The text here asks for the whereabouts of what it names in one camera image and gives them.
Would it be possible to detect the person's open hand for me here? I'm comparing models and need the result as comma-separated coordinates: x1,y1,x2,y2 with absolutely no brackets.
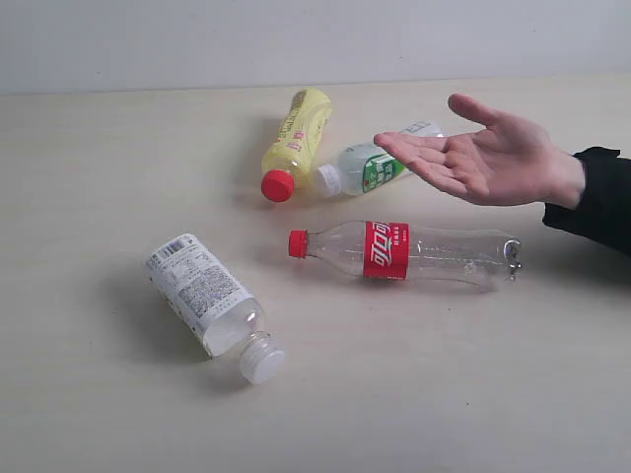
374,94,586,209

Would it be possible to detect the clear bottle green label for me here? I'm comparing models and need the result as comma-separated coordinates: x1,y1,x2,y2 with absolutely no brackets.
315,119,445,199

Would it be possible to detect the clear cola bottle red label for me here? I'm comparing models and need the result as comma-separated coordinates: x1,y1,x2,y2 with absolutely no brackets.
288,220,522,289

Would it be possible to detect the clear bottle white label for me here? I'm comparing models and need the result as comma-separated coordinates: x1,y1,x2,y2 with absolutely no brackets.
146,234,286,384

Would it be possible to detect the black sleeved forearm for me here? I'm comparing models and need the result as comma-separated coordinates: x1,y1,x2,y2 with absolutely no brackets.
542,147,630,256

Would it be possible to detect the yellow bottle red cap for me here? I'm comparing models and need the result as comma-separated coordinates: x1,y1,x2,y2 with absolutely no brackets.
260,88,332,203

